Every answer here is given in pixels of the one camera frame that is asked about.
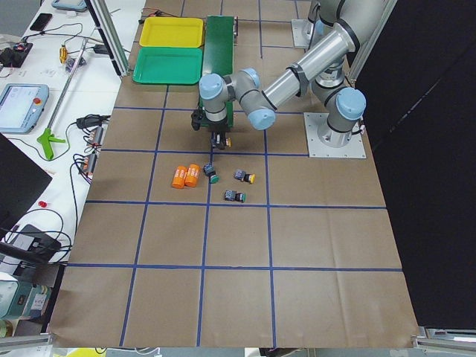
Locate orange cylinder labelled 4680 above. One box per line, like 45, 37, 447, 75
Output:
171, 165, 187, 189

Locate black monitor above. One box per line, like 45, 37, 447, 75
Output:
0, 135, 52, 230

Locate green push button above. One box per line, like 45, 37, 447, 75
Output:
224, 190, 246, 203
203, 163, 219, 184

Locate green conveyor belt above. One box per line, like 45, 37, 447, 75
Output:
197, 15, 239, 132

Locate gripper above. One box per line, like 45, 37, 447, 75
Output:
191, 108, 228, 149

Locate black box with cables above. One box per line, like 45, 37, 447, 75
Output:
1, 225, 62, 264

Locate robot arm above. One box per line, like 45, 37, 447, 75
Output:
303, 0, 333, 48
191, 1, 385, 149

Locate yellow plastic tray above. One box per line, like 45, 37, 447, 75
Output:
139, 17, 204, 48

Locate teach pendant with screen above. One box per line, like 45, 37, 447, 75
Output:
1, 83, 49, 134

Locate black power adapter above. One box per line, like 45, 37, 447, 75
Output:
76, 114, 111, 129

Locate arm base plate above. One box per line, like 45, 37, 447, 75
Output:
291, 19, 314, 48
303, 112, 367, 159

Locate black smartphone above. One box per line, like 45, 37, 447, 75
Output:
29, 13, 53, 31

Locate green handled reacher grabber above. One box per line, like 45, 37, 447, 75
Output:
36, 39, 88, 161

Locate aluminium frame post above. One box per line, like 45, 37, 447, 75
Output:
85, 0, 129, 77

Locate green plastic tray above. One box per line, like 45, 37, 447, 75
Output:
132, 47, 203, 85

